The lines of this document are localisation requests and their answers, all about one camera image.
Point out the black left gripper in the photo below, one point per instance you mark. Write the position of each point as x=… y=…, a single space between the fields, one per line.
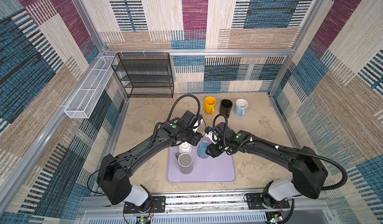
x=196 y=140

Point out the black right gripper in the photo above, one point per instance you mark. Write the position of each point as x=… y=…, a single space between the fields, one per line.
x=213 y=148

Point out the teal dotted floral mug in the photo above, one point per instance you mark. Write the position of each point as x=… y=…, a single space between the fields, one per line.
x=201 y=150

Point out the yellow mug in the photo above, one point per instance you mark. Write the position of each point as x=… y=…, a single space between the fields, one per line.
x=209 y=105

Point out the black mug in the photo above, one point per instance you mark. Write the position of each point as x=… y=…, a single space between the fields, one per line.
x=225 y=107

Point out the light blue mug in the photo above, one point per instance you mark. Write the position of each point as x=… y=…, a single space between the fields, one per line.
x=241 y=106

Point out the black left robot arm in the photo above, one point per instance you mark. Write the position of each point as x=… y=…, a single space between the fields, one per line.
x=115 y=172

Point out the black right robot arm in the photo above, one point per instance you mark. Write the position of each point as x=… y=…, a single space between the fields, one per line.
x=308 y=173

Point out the white pink mug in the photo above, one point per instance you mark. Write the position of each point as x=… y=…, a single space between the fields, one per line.
x=184 y=148

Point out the grey mug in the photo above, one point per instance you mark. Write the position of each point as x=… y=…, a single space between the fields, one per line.
x=185 y=161

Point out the lavender tray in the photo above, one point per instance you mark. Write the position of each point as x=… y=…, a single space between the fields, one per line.
x=208 y=169

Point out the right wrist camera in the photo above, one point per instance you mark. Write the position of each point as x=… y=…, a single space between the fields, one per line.
x=211 y=135

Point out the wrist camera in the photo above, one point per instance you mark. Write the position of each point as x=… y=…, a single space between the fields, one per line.
x=211 y=135
x=200 y=125

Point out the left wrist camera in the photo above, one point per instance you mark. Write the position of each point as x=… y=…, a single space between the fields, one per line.
x=200 y=125

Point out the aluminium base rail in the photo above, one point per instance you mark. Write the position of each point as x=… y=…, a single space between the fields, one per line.
x=210 y=207

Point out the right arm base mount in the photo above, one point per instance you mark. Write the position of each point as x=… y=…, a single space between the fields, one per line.
x=258 y=201

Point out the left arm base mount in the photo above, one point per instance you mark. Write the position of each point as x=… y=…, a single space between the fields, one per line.
x=154 y=204

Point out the black wire mesh shelf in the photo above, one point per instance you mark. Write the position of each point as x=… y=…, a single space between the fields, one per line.
x=144 y=74

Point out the white wire mesh basket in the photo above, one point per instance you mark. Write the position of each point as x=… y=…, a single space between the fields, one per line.
x=86 y=98

